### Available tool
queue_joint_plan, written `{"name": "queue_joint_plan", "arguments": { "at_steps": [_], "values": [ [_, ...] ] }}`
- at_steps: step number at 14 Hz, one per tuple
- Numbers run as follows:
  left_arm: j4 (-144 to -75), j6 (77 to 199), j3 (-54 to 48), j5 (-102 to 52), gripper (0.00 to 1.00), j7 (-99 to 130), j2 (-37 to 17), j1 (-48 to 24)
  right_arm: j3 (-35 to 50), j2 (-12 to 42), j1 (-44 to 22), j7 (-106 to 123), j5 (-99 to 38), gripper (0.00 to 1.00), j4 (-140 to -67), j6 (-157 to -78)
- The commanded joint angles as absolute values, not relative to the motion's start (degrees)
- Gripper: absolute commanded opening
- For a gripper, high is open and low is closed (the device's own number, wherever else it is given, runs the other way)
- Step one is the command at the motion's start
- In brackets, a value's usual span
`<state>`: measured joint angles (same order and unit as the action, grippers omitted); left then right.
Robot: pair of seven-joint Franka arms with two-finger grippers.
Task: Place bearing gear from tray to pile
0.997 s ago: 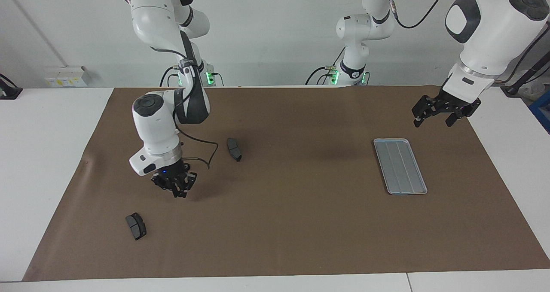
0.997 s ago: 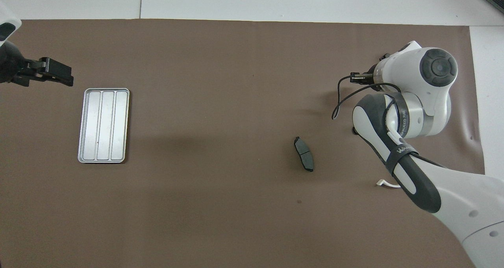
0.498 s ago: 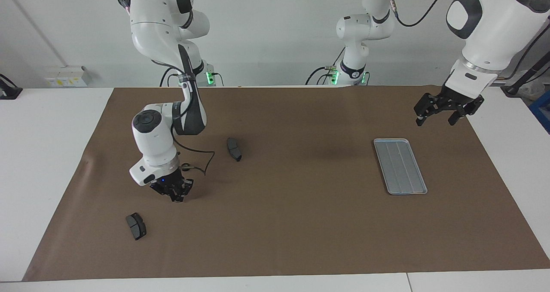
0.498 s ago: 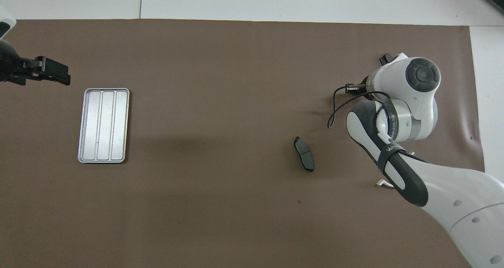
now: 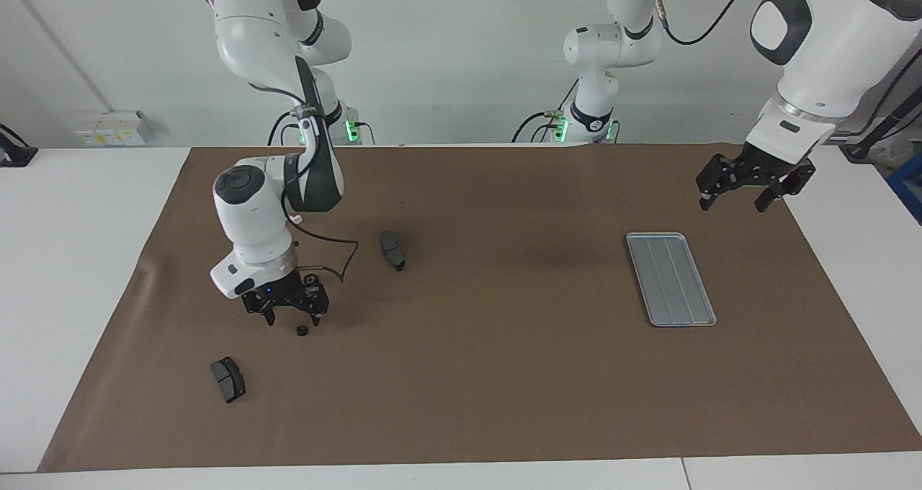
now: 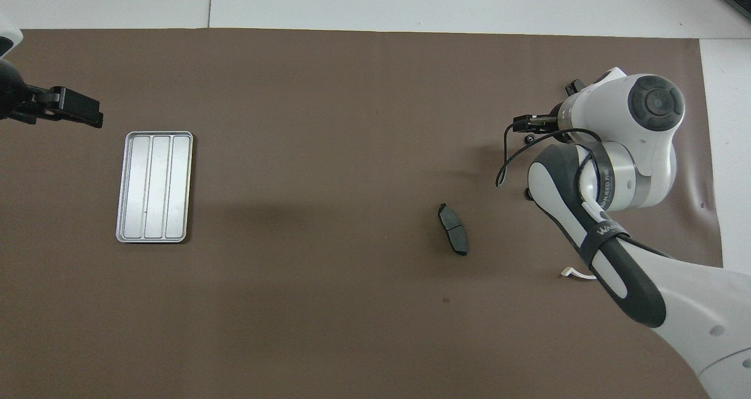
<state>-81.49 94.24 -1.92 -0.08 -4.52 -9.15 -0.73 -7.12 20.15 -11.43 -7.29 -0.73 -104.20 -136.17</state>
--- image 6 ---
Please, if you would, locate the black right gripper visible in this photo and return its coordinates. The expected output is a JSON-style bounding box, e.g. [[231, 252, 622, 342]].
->
[[531, 102, 568, 138]]

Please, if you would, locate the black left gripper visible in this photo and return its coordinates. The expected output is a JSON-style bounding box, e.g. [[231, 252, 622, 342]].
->
[[0, 59, 104, 130]]

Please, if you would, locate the silver metal tray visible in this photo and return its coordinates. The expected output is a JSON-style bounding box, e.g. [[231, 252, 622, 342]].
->
[[115, 131, 194, 244]]

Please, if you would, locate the brown table mat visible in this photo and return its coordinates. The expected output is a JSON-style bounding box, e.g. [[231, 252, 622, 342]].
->
[[0, 28, 729, 399]]

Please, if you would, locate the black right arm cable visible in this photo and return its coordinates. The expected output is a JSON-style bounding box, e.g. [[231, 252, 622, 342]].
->
[[496, 115, 602, 187]]

